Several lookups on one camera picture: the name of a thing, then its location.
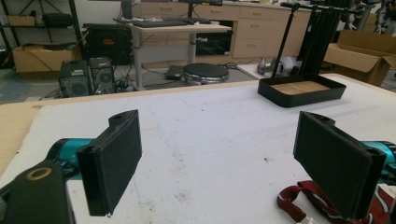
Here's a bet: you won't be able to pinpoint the white grey device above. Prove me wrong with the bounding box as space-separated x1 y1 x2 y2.
257 56 303 77

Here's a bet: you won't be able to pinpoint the small cardboard box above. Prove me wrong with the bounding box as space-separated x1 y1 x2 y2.
7 14 36 27

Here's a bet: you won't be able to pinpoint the round black disc device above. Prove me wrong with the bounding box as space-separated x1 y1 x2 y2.
182 63 230 86

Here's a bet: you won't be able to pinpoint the black flat device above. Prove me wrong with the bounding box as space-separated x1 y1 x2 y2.
164 64 185 81

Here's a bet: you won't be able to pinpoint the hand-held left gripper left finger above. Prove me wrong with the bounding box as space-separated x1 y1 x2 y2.
76 109 143 217

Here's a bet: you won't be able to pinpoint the large cardboard box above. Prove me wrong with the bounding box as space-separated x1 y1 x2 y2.
323 30 396 87

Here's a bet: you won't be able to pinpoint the black rack with wooden tray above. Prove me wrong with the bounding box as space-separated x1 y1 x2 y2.
257 1 368 108

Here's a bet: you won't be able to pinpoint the black bag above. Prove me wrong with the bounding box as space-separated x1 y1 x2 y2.
42 12 74 27

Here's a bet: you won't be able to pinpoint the black floor cables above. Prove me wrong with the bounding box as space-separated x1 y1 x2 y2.
114 64 138 91

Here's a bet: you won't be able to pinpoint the black equipment case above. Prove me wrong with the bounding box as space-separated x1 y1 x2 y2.
82 22 134 65

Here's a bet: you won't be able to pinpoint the dark red striped lanyard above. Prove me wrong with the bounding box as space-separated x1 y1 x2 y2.
276 180 396 224

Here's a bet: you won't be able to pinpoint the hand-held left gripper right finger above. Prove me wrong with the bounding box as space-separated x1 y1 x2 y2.
293 111 388 220

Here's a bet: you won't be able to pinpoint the light wood desk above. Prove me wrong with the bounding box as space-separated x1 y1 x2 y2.
127 22 233 91

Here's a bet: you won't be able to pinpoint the white foam mat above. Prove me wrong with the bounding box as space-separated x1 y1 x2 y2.
0 73 396 224

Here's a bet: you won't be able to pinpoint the black computer tower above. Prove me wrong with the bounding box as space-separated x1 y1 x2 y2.
59 60 92 98
88 56 116 95

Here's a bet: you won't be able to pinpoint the black metal shelf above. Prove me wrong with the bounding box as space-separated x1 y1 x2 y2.
0 0 83 68

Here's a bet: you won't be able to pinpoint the black metal stand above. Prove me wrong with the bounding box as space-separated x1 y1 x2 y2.
297 6 342 77

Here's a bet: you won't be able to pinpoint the light wood drawer cabinet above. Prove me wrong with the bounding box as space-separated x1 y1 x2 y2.
139 1 312 62

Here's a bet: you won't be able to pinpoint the open cardboard box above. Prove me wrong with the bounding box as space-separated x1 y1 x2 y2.
12 42 82 74

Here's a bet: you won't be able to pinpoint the black keyboard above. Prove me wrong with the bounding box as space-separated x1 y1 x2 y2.
132 19 190 28

